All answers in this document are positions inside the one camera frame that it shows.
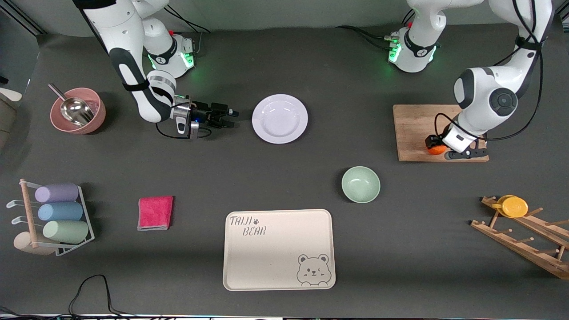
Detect metal scoop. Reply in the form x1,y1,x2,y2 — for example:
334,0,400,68
48,83,95,127

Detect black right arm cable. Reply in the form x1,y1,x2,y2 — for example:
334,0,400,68
155,121,213,140

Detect light green cup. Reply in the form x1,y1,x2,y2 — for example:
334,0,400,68
43,220,89,244

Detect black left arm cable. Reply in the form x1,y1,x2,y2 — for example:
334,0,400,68
433,0,546,143

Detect wooden rack rod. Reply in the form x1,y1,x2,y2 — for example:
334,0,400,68
20,179,40,248

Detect beige cup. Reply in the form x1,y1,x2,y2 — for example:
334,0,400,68
13,231,56,256

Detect pale green bowl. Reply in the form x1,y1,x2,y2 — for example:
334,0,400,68
341,166,381,204

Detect blue cup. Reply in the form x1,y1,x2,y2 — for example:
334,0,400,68
37,202,84,222

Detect black right base cable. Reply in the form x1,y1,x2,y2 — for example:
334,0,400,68
164,5,211,53

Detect wooden cutting board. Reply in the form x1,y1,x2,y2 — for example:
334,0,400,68
393,104,490,162

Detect beige bear print tray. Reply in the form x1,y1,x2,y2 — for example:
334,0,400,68
222,209,336,292

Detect black metal frame bar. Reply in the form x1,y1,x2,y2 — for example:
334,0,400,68
0,7,47,36

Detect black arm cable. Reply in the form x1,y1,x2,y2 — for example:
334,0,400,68
433,0,546,143
155,121,213,140

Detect black left base cable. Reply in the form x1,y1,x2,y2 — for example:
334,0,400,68
336,25,398,50

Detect wooden peg drying rack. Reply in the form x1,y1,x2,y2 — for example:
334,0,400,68
470,196,569,280

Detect white wire cup rack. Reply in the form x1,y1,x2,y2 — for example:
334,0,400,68
6,179,95,257

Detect pink bowl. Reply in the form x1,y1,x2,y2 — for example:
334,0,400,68
50,87,107,135

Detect black base cable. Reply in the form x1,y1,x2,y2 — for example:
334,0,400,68
336,25,398,50
164,5,211,53

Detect yellow cup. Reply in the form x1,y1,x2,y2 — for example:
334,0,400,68
491,195,529,218

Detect purple cup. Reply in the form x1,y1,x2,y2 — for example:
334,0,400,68
35,184,80,204

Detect pink folded cloth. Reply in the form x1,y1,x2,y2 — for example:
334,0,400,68
137,196,174,231

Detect white round plate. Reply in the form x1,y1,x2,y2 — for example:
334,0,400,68
252,94,309,144

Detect black cable on table edge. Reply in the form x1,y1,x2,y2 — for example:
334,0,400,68
0,274,178,320

